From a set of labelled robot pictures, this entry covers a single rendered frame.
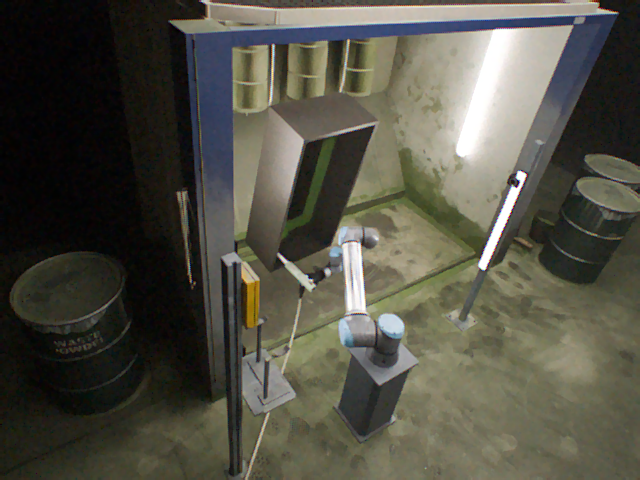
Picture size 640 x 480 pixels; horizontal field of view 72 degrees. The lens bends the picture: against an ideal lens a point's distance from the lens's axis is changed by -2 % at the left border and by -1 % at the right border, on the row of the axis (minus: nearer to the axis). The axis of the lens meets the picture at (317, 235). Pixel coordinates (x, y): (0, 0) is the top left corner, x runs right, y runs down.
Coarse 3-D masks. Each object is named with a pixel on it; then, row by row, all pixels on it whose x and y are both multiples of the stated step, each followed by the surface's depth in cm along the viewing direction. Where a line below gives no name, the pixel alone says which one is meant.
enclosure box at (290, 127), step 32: (320, 96) 280; (288, 128) 251; (320, 128) 255; (352, 128) 264; (288, 160) 261; (320, 160) 331; (352, 160) 308; (256, 192) 304; (288, 192) 273; (320, 192) 349; (256, 224) 320; (288, 224) 366; (320, 224) 363; (288, 256) 343
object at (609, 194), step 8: (584, 184) 407; (592, 184) 409; (600, 184) 411; (608, 184) 411; (584, 192) 394; (592, 192) 396; (600, 192) 398; (608, 192) 400; (616, 192) 402; (624, 192) 403; (600, 200) 386; (608, 200) 387; (616, 200) 389; (624, 200) 391; (632, 200) 392; (616, 208) 377; (624, 208) 379; (632, 208) 380
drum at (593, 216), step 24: (576, 192) 397; (576, 216) 397; (600, 216) 381; (624, 216) 375; (552, 240) 428; (576, 240) 403; (600, 240) 392; (552, 264) 429; (576, 264) 412; (600, 264) 410
